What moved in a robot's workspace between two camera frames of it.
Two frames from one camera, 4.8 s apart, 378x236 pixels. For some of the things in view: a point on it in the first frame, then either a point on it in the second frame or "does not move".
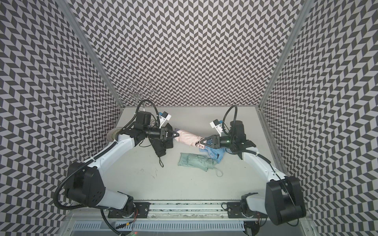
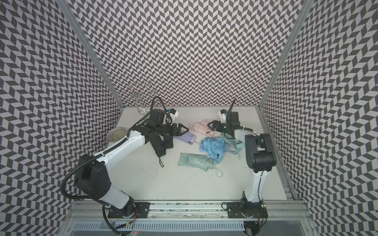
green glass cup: (111, 133) does not move
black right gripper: (215, 141) → (216, 123)
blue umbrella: (216, 154) does not move
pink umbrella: (189, 138) → (202, 127)
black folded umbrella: (160, 146) does not move
